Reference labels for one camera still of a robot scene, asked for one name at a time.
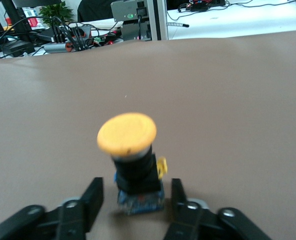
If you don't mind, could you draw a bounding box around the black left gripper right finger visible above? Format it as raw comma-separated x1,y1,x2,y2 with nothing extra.
164,177,273,240

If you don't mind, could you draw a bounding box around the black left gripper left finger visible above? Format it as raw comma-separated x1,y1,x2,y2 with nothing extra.
0,176,105,240

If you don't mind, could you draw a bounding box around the orange mushroom push button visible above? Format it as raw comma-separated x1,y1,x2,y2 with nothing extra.
97,112,169,216

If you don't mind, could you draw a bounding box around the white strip with black tip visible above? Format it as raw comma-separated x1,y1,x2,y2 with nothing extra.
167,22,190,29

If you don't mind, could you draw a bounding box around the green potted plant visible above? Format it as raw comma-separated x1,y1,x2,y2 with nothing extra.
39,1,75,26

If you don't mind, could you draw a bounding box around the black office chair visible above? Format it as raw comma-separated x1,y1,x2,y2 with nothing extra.
77,0,113,23

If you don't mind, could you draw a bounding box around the grey metal electronics box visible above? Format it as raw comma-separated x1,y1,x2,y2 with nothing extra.
110,0,153,26

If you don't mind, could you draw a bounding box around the black monitor stand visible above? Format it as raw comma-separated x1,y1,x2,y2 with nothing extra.
1,0,36,55

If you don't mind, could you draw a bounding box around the aluminium frame post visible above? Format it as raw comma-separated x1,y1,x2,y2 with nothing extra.
147,0,169,41

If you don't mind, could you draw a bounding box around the black wired circuit board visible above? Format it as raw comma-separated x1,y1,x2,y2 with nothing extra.
189,0,226,13

